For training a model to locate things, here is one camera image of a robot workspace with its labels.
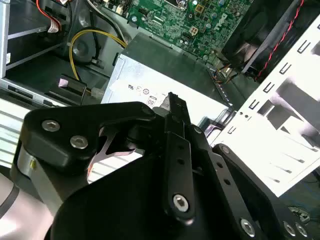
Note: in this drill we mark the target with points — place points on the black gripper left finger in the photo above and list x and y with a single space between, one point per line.
62 140

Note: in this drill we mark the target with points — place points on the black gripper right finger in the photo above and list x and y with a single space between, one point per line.
237 190

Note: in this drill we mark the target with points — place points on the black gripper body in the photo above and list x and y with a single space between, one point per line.
125 207

